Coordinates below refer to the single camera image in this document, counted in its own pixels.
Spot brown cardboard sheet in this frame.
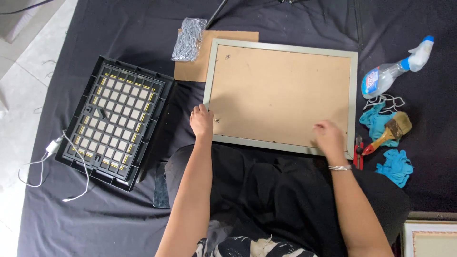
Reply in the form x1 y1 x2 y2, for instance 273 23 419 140
174 29 260 83

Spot white framed picture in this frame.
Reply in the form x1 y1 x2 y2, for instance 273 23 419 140
401 220 457 257

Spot clear bag of metal hooks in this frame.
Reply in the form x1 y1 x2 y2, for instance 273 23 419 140
171 17 208 62

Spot person's black white patterned shirt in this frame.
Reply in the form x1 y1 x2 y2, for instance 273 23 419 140
192 219 319 257

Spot red-handled pliers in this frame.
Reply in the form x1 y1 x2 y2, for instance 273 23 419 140
353 135 365 170

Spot person's left hand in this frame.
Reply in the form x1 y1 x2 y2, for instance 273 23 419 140
189 104 215 139

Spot black floor cloth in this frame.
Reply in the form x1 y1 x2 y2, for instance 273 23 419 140
16 0 457 257

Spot large blue cloth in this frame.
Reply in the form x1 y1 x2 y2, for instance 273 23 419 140
359 102 401 148

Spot white string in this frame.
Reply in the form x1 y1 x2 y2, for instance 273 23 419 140
363 94 406 115

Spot person's black trousers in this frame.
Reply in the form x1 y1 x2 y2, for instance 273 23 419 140
164 143 412 257

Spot grey picture frame brown backing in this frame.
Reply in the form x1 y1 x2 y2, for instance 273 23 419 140
202 38 358 160

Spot person's right hand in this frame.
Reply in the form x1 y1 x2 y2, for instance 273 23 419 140
312 120 347 159

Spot red-handled paintbrush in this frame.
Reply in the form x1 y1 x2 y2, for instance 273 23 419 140
361 111 413 156

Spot small blue cloth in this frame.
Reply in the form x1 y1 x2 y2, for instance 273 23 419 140
375 149 414 188

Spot white charger with cable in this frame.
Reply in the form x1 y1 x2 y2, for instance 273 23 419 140
18 129 90 203

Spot dark glass phone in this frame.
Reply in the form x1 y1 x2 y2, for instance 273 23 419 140
153 161 171 208

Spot black cable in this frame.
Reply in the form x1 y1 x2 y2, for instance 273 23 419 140
0 0 55 15

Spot brown wooden frame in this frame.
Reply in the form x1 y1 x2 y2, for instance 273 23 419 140
407 211 457 221

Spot black tripod leg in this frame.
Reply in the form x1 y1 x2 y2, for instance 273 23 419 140
205 0 229 30

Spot clear spray bottle blue nozzle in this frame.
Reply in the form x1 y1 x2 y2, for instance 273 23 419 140
361 35 435 100

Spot black plastic grid crate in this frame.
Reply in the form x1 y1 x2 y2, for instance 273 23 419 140
55 55 175 193

